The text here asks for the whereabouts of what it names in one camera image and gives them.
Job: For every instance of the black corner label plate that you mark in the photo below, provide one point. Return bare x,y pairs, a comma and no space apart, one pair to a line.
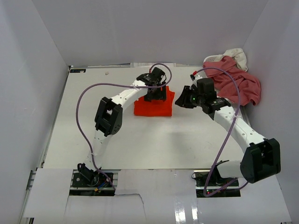
77,70

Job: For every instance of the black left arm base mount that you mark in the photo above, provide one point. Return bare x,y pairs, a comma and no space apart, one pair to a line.
86,182

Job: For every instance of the orange t shirt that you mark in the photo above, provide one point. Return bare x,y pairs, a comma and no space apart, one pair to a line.
155,108

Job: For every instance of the pink t shirt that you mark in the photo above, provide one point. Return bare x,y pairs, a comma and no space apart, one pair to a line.
225,75

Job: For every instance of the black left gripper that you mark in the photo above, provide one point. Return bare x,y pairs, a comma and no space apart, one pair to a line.
162,93

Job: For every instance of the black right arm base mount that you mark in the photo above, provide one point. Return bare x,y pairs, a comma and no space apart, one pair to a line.
200,177

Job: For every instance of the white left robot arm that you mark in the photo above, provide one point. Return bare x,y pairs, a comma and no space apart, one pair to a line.
108,117

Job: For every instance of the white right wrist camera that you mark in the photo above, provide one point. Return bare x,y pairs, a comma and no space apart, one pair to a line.
195,77

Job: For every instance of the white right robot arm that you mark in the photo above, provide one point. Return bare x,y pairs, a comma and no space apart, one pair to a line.
261,157

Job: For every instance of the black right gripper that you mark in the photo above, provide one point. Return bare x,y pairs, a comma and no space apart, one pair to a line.
183,100

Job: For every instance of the cream white t shirt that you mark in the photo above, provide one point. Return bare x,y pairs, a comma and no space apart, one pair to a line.
238,56

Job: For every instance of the white perforated laundry basket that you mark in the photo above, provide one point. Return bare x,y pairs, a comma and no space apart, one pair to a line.
213,58

